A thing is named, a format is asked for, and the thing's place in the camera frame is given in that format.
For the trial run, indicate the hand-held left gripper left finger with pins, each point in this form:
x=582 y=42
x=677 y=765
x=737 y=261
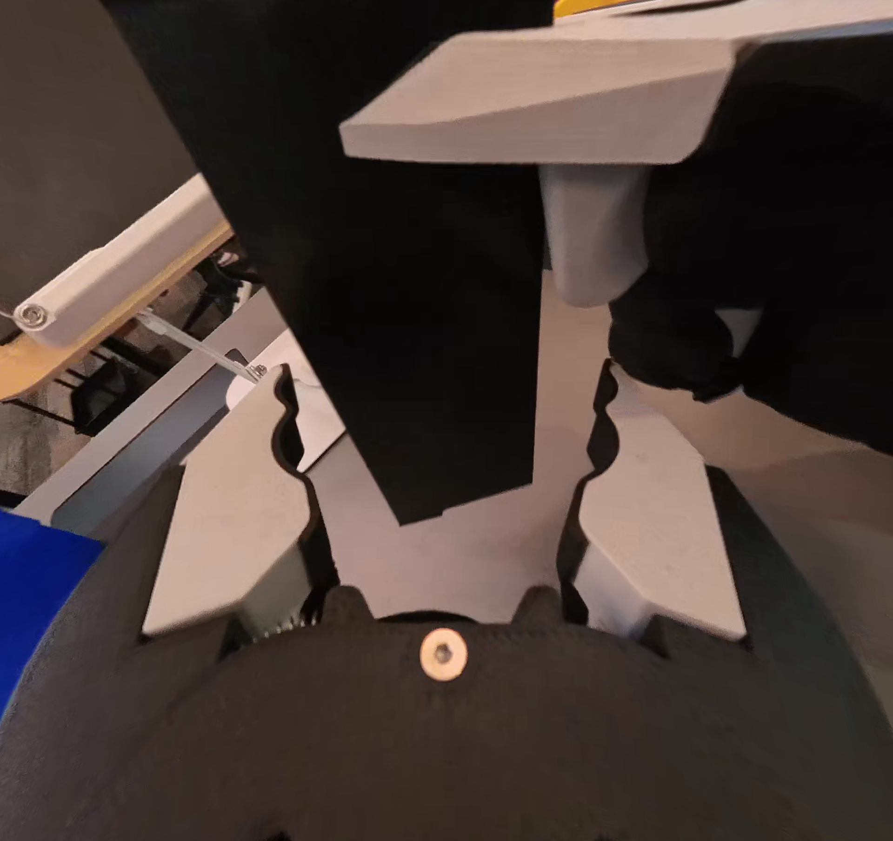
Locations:
x=223 y=506

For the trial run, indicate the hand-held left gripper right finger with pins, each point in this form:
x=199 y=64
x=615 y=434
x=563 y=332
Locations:
x=656 y=520

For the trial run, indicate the blue plastic bin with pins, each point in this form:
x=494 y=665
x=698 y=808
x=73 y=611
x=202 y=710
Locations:
x=35 y=576

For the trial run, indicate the black plate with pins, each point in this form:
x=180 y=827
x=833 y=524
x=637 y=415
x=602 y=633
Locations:
x=391 y=262

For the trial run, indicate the white base book stand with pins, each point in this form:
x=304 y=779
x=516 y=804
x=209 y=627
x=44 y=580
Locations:
x=139 y=258

